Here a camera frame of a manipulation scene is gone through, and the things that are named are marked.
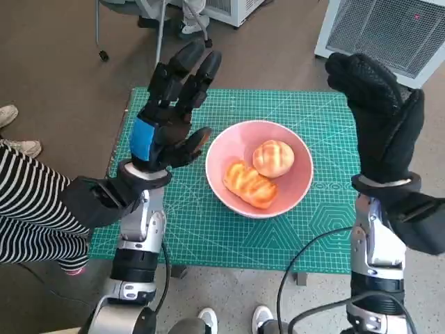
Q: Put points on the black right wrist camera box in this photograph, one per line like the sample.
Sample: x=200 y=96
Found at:
x=427 y=229

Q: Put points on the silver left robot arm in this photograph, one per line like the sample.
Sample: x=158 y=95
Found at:
x=142 y=226

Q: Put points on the metal table bracket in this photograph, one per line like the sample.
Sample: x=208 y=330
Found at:
x=178 y=272
x=302 y=279

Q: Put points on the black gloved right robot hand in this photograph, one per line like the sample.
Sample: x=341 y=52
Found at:
x=379 y=121

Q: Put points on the person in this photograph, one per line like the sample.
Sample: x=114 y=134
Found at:
x=28 y=208
x=208 y=316
x=194 y=28
x=29 y=148

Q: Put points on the round toy bread bun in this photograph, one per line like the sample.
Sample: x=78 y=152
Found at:
x=273 y=158

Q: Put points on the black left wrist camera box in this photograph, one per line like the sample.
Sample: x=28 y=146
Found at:
x=94 y=205

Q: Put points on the long striped toy bread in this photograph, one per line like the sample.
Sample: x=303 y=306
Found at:
x=248 y=184

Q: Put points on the white glass-front cabinet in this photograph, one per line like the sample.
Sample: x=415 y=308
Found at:
x=240 y=10

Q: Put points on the grey office chair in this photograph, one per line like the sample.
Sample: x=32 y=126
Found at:
x=158 y=45

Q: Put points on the white cabinet with mesh grille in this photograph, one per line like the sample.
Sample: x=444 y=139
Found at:
x=382 y=35

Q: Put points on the green cutting mat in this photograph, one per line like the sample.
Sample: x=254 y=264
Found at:
x=208 y=240

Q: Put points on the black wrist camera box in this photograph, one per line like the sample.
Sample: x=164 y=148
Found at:
x=427 y=229
x=94 y=205

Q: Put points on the pink bowl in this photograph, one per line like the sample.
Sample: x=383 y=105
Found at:
x=299 y=188

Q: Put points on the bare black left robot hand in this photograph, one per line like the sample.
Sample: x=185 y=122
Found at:
x=170 y=118

